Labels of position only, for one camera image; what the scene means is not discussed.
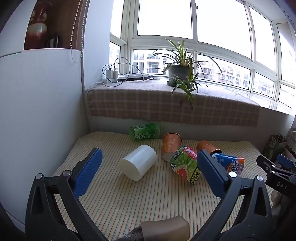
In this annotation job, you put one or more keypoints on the white lace cloth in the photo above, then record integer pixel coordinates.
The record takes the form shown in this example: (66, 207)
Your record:
(291, 138)

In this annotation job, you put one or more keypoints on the red and white vase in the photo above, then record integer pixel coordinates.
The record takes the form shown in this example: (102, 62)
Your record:
(37, 27)

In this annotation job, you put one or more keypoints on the white cabinet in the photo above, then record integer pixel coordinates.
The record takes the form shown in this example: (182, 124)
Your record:
(41, 127)

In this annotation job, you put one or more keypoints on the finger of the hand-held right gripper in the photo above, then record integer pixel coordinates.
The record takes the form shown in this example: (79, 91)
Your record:
(266, 163)
(286, 162)

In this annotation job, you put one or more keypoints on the dark plant saucer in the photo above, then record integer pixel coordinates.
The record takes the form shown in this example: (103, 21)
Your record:
(170, 83)

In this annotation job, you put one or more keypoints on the plaid windowsill cloth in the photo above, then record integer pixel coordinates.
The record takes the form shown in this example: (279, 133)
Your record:
(148, 104)

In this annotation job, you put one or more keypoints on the plain orange paper cup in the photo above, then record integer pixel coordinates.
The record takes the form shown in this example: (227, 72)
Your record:
(206, 147)

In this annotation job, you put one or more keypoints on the green fruit drink can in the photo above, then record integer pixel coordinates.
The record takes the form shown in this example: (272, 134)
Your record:
(183, 165)

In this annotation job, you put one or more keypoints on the white charger plug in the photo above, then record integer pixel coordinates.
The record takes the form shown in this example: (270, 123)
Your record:
(108, 74)
(114, 74)

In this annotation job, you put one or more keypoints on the round black flat device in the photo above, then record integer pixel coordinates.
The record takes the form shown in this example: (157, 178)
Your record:
(134, 77)

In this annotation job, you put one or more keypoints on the potted spider plant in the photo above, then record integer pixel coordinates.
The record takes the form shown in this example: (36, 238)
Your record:
(179, 69)

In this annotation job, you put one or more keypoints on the grey knitted cloth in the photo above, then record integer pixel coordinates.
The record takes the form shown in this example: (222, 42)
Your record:
(130, 235)

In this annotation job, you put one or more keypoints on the green tea bottle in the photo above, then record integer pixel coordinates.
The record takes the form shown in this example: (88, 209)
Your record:
(144, 131)

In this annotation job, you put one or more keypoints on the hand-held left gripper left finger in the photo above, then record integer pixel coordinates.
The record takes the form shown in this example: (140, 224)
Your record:
(89, 170)

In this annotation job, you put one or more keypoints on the striped bed sheet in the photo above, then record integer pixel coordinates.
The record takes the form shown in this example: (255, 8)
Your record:
(129, 204)

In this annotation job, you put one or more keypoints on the blue orange drink can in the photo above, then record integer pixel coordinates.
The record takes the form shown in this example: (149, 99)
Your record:
(230, 162)

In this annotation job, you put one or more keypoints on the green paper bag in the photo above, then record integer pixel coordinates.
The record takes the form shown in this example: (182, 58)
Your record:
(274, 146)

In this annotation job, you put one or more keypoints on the white cup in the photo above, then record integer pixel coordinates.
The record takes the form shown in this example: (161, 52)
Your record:
(138, 163)

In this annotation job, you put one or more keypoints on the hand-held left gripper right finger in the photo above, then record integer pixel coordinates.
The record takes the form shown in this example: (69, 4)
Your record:
(211, 172)

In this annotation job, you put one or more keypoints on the orange patterned paper cup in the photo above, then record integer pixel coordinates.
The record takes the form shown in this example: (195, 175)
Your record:
(170, 146)

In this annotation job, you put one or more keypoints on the brown paper cup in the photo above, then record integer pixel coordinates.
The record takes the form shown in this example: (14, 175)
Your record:
(165, 228)

